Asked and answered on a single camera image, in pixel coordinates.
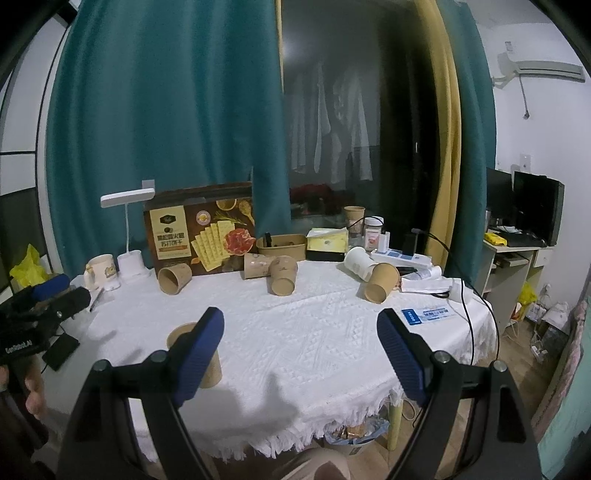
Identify black cable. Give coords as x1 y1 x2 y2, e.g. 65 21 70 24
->
411 228 502 416

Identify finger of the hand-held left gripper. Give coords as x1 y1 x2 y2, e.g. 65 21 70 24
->
42 287 92 320
33 274 71 300

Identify white charger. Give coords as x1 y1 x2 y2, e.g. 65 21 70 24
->
445 277 476 305

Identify brown oblong paper bowl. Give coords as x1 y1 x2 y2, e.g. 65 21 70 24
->
256 234 308 260

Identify blue and white card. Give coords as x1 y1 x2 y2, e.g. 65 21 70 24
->
401 305 455 325

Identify flat black box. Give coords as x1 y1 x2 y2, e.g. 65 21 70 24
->
305 249 347 263

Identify person's leg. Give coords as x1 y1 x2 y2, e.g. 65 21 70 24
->
277 445 352 480

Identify white power strip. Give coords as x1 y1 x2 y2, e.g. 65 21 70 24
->
370 249 432 271

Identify yellow table leg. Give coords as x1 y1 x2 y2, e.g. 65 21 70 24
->
388 399 404 452

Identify basket of snacks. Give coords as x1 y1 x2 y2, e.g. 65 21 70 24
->
323 413 389 446

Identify white desk lamp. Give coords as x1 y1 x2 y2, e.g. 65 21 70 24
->
100 188 155 283

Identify yellow bag on floor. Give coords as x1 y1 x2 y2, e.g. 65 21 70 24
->
517 281 539 319

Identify black computer monitor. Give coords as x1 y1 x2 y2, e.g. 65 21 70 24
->
512 171 565 247
486 167 514 227

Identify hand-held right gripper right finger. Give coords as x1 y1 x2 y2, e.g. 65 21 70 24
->
376 308 541 480

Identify clear jar with white lid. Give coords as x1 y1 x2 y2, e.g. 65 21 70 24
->
364 216 385 252

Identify brown cracker box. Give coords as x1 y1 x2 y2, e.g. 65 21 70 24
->
143 181 257 276

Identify white textured tablecloth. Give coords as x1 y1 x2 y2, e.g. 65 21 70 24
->
55 256 502 464

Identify yellow curtain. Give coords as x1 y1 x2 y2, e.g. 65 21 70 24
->
413 0 462 282

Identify white paper packets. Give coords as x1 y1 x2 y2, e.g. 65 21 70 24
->
399 268 451 294

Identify white air conditioner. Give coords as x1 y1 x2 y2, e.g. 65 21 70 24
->
492 41 586 88

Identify yellow tissue box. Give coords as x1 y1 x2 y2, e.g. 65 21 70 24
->
307 227 349 253

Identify brown paper cup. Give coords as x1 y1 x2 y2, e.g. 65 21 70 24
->
243 252 273 281
157 263 193 295
166 322 223 388
269 255 297 296
344 206 366 232
365 263 400 304

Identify person's left forearm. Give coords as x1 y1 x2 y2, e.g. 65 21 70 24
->
0 397 56 480

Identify person's left hand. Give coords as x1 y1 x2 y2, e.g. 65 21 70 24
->
23 357 48 418

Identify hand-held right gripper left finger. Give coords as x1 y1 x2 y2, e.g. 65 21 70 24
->
58 307 225 480

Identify teal curtain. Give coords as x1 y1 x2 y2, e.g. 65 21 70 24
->
438 0 499 287
46 0 291 278

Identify white paper cup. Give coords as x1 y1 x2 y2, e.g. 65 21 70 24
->
343 247 379 281

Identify white printed mug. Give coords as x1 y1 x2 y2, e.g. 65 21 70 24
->
84 254 116 291

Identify yellow plastic bag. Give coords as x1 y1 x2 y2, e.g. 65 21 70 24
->
9 244 49 289

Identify black smartphone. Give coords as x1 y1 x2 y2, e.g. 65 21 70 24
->
41 333 80 371

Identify white computer desk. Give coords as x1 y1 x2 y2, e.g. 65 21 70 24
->
475 237 550 324

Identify pink patterned cloth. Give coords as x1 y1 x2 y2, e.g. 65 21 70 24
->
531 300 591 430

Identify hanging white garment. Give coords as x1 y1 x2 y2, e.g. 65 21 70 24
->
330 69 375 183
288 65 331 174

